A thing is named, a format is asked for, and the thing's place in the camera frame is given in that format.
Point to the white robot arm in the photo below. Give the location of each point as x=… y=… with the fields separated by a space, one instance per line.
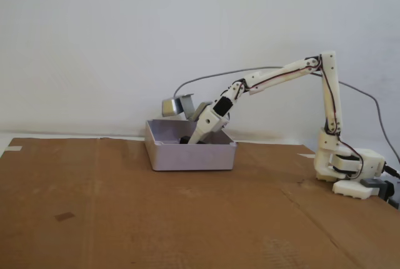
x=331 y=94

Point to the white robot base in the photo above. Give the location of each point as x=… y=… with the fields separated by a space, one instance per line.
x=368 y=162

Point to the white tape piece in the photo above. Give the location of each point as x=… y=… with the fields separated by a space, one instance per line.
x=14 y=148

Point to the black rectangular block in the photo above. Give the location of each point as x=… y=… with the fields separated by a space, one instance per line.
x=184 y=140

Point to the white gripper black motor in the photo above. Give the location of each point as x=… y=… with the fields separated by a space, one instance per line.
x=209 y=122

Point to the brown cardboard sheet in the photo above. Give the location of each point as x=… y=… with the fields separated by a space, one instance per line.
x=125 y=219

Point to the white plastic box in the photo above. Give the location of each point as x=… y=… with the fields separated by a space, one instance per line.
x=187 y=158

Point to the grey table clamp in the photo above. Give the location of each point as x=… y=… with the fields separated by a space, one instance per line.
x=372 y=184

